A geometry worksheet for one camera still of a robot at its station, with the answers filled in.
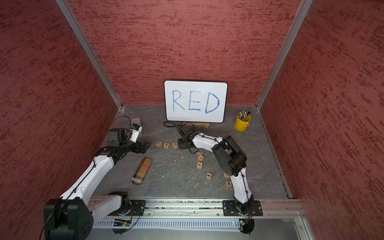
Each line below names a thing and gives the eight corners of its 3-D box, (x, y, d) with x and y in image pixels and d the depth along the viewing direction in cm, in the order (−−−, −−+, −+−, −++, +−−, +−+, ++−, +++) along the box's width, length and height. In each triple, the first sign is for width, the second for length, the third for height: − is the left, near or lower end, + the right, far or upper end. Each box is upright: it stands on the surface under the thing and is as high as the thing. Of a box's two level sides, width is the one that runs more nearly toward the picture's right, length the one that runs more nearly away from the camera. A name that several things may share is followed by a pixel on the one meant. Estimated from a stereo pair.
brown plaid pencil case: (131, 183, 84) (129, 181, 81) (145, 158, 94) (143, 156, 91) (141, 186, 83) (139, 184, 80) (153, 160, 93) (152, 158, 90)
